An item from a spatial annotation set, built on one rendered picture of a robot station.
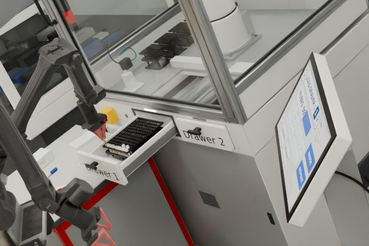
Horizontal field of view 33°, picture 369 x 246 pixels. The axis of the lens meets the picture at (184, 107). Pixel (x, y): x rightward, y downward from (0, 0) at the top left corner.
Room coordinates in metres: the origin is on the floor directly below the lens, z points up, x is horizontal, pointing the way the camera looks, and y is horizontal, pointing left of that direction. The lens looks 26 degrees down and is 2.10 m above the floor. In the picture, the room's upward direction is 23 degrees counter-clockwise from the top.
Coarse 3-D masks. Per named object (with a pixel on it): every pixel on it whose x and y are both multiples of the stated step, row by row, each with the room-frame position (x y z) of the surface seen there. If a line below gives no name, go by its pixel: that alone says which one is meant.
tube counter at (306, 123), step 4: (304, 108) 1.68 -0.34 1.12; (304, 112) 1.67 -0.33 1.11; (308, 112) 1.63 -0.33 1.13; (304, 116) 1.65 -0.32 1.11; (308, 116) 1.61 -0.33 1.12; (304, 120) 1.63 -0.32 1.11; (308, 120) 1.60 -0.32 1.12; (304, 124) 1.62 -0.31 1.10; (308, 124) 1.59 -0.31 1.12; (304, 128) 1.60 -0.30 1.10; (308, 128) 1.57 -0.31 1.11; (304, 132) 1.59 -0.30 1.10; (308, 132) 1.55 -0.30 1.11; (312, 132) 1.52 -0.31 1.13; (308, 136) 1.54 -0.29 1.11; (308, 140) 1.53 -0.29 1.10
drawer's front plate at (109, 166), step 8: (80, 152) 2.40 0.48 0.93; (80, 160) 2.42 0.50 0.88; (88, 160) 2.36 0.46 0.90; (96, 160) 2.30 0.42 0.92; (104, 160) 2.25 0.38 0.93; (112, 160) 2.22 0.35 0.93; (88, 168) 2.39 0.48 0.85; (104, 168) 2.27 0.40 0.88; (112, 168) 2.21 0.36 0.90; (120, 168) 2.19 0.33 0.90; (104, 176) 2.30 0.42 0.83; (112, 176) 2.24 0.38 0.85; (120, 176) 2.19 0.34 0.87
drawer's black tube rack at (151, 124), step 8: (136, 120) 2.53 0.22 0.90; (144, 120) 2.50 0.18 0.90; (152, 120) 2.47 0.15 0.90; (128, 128) 2.49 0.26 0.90; (136, 128) 2.46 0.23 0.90; (144, 128) 2.43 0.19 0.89; (152, 128) 2.39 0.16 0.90; (160, 128) 2.41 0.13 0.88; (120, 136) 2.45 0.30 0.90; (128, 136) 2.42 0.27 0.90; (136, 136) 2.39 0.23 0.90; (144, 136) 2.36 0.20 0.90; (152, 136) 2.39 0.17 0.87; (120, 144) 2.38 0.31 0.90; (128, 144) 2.35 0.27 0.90; (136, 144) 2.32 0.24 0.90
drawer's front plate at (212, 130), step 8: (176, 120) 2.33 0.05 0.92; (184, 120) 2.29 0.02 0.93; (192, 120) 2.26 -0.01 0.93; (184, 128) 2.30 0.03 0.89; (192, 128) 2.26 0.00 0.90; (208, 128) 2.18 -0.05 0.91; (216, 128) 2.14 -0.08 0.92; (224, 128) 2.11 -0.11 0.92; (184, 136) 2.32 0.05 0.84; (192, 136) 2.28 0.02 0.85; (200, 136) 2.23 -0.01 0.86; (208, 136) 2.19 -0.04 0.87; (216, 136) 2.15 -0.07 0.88; (224, 136) 2.11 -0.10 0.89; (208, 144) 2.21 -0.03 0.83; (216, 144) 2.17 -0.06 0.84; (224, 144) 2.13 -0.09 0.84; (232, 144) 2.11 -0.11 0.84
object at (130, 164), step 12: (132, 120) 2.57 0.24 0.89; (156, 120) 2.51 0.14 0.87; (168, 120) 2.44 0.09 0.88; (168, 132) 2.36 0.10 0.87; (144, 144) 2.30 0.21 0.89; (156, 144) 2.32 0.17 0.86; (108, 156) 2.44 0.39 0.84; (132, 156) 2.25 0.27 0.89; (144, 156) 2.28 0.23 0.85; (132, 168) 2.24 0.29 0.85
